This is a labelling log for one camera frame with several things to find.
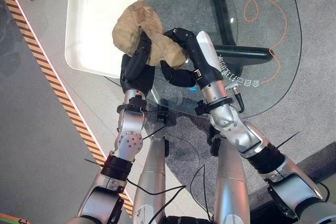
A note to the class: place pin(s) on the silver robot leg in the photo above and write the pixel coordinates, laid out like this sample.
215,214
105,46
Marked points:
151,182
229,182

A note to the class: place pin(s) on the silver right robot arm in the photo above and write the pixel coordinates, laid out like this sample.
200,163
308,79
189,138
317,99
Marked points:
262,161

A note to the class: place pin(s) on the white plastic basket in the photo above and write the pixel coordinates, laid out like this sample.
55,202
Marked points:
102,23

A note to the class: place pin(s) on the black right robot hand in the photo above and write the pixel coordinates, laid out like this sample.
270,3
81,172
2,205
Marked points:
202,58

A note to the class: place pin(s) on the silver right robot leg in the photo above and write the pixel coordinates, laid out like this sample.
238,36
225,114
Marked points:
229,182

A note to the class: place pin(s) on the silver left robot leg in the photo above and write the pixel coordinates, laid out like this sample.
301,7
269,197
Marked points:
151,182

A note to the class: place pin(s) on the grey carpet mat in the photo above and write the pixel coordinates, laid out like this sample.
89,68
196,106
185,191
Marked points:
236,103

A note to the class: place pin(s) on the yellow black striped floor tape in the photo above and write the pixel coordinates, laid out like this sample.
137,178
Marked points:
52,82

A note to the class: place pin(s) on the tan fluffy cloth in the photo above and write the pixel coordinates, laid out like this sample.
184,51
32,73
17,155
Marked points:
147,41

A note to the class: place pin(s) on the black table base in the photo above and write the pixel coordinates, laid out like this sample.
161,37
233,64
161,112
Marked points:
231,37

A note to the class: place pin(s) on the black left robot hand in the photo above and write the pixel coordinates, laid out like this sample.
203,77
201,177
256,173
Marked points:
138,69

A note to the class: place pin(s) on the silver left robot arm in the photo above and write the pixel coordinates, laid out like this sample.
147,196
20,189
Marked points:
115,161

